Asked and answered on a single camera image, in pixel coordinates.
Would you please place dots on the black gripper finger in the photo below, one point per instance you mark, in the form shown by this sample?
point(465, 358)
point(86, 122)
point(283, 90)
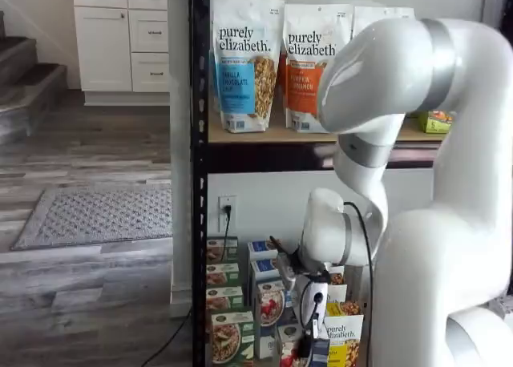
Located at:
point(306, 345)

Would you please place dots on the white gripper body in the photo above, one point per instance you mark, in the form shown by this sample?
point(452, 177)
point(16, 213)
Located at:
point(312, 309)

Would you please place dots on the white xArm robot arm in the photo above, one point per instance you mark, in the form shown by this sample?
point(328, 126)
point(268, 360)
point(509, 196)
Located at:
point(461, 243)

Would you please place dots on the yellow white granola box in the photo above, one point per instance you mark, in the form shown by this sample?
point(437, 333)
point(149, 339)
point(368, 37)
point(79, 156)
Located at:
point(337, 281)
point(344, 335)

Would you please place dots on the green oatmeal box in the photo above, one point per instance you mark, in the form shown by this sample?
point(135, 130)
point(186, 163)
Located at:
point(218, 248)
point(222, 275)
point(232, 339)
point(224, 299)

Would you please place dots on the high wooden shelf board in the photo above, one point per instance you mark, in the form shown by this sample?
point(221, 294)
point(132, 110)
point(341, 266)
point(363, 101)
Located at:
point(260, 136)

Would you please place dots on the green Bobo's snack box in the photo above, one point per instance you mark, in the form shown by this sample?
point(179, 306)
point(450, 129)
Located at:
point(435, 124)

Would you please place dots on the black metal shelf rack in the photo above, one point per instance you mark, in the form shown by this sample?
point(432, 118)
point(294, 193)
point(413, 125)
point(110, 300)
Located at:
point(199, 102)

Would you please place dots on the white patterned carton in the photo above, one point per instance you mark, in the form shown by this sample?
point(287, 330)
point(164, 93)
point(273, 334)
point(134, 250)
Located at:
point(503, 305)

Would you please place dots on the orange label granola bag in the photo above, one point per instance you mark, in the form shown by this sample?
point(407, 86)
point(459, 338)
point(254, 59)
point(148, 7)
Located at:
point(300, 86)
point(281, 78)

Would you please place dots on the grey patterned floor rug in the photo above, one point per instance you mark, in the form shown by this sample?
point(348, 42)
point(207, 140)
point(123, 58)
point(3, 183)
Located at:
point(100, 214)

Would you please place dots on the blue label granola bag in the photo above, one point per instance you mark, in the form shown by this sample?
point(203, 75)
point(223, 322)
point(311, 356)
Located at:
point(213, 82)
point(240, 82)

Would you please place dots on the red label granola bag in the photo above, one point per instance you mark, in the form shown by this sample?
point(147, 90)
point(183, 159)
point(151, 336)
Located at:
point(364, 16)

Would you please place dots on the white drawer cabinet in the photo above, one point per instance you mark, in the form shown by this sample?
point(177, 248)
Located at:
point(104, 50)

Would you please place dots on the grey wooden stairs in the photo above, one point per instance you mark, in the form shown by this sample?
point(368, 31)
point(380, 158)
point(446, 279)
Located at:
point(24, 82)

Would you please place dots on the white wall outlet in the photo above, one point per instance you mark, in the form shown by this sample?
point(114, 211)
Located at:
point(222, 224)

